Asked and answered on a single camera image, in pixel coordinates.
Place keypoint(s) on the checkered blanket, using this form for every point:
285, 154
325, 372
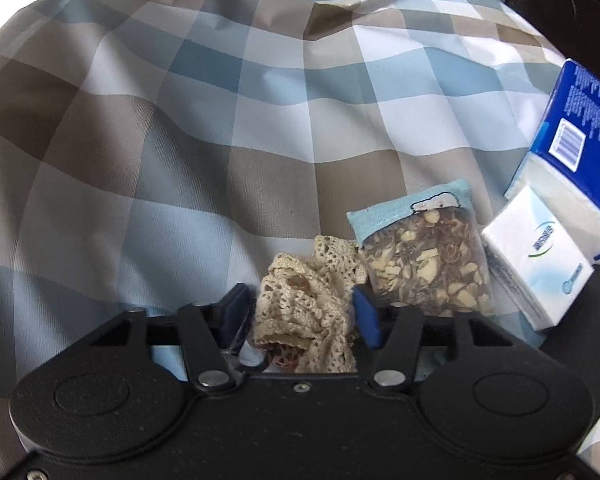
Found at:
180, 135

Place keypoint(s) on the light blue sachet pouch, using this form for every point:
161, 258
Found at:
425, 260

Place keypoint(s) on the white tissue packet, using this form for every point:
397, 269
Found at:
537, 260

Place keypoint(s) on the beige crochet lace cloth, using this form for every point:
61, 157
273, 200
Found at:
305, 310

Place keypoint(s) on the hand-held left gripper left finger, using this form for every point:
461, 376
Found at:
232, 310

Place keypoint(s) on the blue tissue pack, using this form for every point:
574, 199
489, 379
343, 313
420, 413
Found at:
575, 145

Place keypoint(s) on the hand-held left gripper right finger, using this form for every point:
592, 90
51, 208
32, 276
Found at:
367, 321

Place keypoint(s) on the dark furniture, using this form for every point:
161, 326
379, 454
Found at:
555, 0

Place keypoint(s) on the black plastic tray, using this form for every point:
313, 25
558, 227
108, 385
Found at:
587, 330

